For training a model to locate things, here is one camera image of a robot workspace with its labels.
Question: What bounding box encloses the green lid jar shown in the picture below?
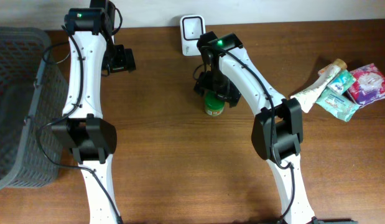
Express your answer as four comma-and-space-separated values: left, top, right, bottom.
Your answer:
204, 91, 225, 116

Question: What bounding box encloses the white tube with cork cap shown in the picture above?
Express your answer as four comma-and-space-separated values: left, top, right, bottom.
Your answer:
291, 58, 347, 113

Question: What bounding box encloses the small teal tissue pack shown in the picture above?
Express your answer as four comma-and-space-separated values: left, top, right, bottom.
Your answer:
327, 70, 356, 95

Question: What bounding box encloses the teal wet wipes pack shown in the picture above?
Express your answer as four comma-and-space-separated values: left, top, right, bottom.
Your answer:
316, 88, 359, 122

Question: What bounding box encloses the purple red pad pack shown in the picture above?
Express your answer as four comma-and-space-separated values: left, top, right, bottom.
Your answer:
347, 63, 385, 107

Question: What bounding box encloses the orange tissue pack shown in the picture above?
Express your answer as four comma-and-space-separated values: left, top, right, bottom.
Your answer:
318, 64, 330, 76

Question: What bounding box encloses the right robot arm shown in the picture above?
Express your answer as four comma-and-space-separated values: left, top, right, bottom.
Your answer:
194, 32, 315, 223

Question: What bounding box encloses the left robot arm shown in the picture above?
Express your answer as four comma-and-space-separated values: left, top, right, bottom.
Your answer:
50, 0, 136, 223

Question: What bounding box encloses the white barcode scanner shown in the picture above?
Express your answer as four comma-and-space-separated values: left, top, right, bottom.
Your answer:
180, 15, 206, 57

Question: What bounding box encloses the grey plastic mesh basket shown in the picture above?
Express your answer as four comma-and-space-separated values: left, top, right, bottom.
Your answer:
0, 27, 68, 190

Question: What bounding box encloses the left black cable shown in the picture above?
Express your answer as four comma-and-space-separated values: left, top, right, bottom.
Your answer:
36, 6, 124, 224

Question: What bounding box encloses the black cable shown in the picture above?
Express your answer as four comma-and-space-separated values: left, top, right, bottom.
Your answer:
36, 6, 124, 224
192, 46, 295, 223

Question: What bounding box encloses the right black cable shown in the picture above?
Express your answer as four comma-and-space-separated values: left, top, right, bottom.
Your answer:
192, 46, 295, 223

